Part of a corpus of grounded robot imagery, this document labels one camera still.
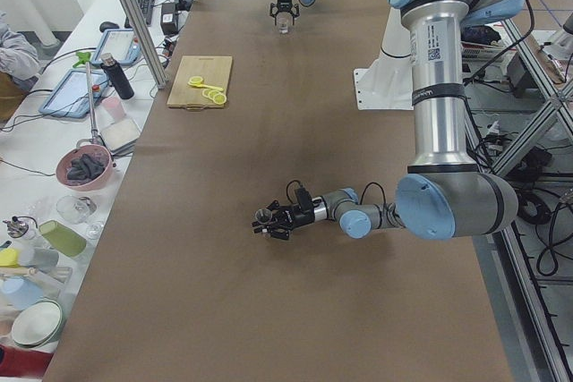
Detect blue teach pendant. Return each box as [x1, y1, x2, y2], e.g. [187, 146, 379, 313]
[38, 69, 90, 119]
[90, 29, 141, 67]

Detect blue teach pendant far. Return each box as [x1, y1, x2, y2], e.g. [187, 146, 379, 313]
[90, 29, 141, 67]

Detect aluminium frame post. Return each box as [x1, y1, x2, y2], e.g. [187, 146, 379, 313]
[119, 0, 167, 89]

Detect green tumbler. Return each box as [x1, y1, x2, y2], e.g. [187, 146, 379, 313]
[38, 220, 87, 258]

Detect bamboo cutting board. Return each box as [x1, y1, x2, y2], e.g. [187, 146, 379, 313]
[167, 55, 233, 111]

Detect wine glass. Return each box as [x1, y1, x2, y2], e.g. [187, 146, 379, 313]
[56, 195, 104, 240]

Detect white green bowl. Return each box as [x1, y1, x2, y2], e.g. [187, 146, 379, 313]
[11, 300, 65, 348]

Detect black keyboard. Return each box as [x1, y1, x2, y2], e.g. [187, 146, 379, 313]
[124, 0, 156, 29]

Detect clear glass measuring cup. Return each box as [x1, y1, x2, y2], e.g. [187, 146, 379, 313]
[277, 16, 291, 35]

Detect yellow cup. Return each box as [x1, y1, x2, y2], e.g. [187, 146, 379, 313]
[0, 248, 20, 268]

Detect pink cup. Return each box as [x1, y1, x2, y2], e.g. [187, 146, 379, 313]
[101, 97, 125, 123]

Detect steel double jigger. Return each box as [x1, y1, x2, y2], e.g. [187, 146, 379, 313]
[252, 208, 273, 233]

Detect pink bowl with cloth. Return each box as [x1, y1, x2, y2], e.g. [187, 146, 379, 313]
[56, 144, 113, 191]

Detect yellow plastic knife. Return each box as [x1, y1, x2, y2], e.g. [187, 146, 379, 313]
[188, 80, 224, 92]

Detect black water bottle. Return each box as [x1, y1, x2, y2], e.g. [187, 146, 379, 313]
[100, 53, 134, 100]

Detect seated person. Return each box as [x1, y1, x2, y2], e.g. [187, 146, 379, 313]
[1, 11, 40, 92]

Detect inner lemon slice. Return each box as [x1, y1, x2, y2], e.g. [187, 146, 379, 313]
[201, 89, 216, 99]

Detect blue teach pendant near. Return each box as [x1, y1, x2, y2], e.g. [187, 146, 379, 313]
[38, 69, 90, 119]

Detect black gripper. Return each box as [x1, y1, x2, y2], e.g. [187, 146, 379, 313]
[254, 200, 315, 240]
[269, 0, 300, 24]

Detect white camera pillar base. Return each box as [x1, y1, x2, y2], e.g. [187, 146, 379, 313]
[354, 7, 413, 110]

